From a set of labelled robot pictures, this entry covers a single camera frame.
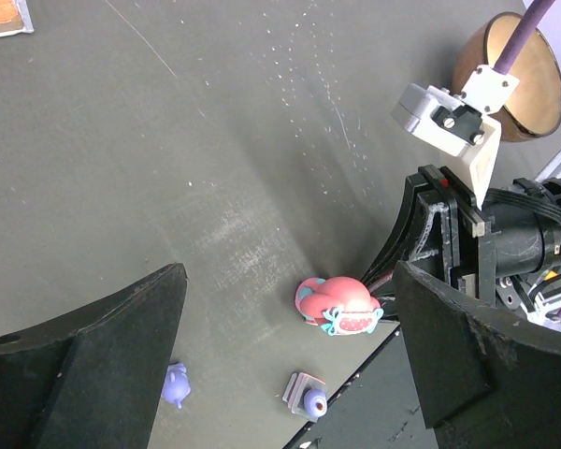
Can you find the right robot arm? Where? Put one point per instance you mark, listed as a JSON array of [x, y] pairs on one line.
[[526, 219]]

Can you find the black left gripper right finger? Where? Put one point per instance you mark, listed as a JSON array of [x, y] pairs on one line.
[[484, 377]]

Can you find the white wire wooden shelf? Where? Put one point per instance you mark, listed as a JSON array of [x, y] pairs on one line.
[[15, 18]]

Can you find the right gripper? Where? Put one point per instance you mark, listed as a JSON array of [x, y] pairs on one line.
[[450, 238]]

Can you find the small purple bear toy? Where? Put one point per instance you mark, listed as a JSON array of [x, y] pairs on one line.
[[176, 386]]

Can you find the small purple toy piece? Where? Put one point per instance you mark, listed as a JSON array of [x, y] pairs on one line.
[[306, 396]]

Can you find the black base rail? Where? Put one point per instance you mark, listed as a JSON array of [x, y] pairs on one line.
[[378, 407]]

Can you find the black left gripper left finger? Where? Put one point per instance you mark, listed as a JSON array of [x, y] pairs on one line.
[[92, 377]]

